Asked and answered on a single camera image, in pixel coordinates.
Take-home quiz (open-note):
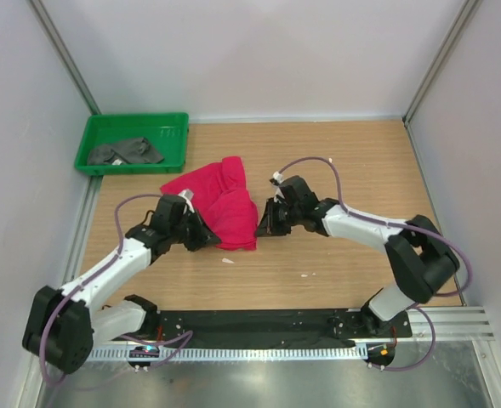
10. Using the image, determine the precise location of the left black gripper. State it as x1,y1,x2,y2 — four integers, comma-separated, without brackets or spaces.
168,207,221,252

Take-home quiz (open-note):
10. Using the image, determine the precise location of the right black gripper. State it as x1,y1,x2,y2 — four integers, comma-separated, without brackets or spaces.
254,197,302,237

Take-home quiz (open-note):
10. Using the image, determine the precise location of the pink red t-shirt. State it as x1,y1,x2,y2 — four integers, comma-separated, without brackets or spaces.
160,156,258,251

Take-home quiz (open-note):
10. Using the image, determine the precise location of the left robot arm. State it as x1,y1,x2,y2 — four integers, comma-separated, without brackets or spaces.
22,189,220,384

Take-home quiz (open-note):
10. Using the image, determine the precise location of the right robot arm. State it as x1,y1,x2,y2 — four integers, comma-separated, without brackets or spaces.
255,176,460,337

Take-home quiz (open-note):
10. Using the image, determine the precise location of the grey t-shirt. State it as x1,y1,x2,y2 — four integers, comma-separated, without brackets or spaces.
87,138,164,166

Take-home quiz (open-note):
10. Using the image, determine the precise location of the green plastic tray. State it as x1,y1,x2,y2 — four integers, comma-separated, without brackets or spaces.
74,112,189,176

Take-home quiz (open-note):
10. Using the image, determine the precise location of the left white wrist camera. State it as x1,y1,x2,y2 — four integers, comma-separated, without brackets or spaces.
178,189,195,213

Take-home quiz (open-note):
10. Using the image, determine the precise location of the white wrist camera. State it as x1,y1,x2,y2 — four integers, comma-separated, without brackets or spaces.
270,172,284,189
178,189,195,213

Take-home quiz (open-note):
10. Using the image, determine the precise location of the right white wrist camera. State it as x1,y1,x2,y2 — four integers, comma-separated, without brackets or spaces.
270,172,284,189

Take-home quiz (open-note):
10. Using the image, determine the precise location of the white slotted cable duct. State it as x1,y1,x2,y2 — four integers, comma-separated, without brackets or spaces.
88,343,367,363

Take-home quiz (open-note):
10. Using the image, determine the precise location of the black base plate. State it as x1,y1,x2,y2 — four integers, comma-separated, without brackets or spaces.
147,307,413,350

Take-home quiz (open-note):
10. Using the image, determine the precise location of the aluminium frame rail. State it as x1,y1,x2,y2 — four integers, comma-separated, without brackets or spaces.
29,306,496,346

